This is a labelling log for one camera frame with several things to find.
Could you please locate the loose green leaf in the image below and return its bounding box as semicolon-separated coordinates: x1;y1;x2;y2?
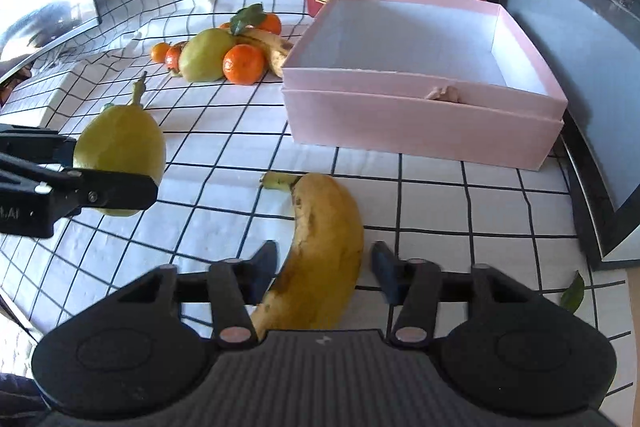
560;271;586;314

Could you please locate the large orange tangerine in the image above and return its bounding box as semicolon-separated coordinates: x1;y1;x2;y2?
222;44;266;85

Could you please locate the small orange tangerine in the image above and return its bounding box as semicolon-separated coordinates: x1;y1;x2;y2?
165;42;186;76

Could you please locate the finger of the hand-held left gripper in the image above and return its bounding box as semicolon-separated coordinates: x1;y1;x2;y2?
0;153;159;222
0;124;77;168

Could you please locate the tangerine with green leaves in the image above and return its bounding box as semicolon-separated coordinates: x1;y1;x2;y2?
220;3;282;36

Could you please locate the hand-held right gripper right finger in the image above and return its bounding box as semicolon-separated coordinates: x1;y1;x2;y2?
371;241;551;350

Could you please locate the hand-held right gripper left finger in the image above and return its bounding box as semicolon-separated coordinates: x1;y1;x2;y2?
102;241;278;350

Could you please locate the spotted yellow banana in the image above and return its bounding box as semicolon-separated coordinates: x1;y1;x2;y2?
237;29;295;78

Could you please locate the black framed grey panel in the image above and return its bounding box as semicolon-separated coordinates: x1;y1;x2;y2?
500;0;640;270

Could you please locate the large yellow banana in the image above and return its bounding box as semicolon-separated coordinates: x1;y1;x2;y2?
260;172;364;340

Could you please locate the yellow-green pear with stem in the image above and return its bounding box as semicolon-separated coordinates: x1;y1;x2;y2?
73;72;167;218

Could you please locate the pink cardboard box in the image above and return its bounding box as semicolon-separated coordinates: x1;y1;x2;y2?
281;0;568;171

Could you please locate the white checked tablecloth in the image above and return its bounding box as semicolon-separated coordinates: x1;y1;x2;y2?
0;0;632;340

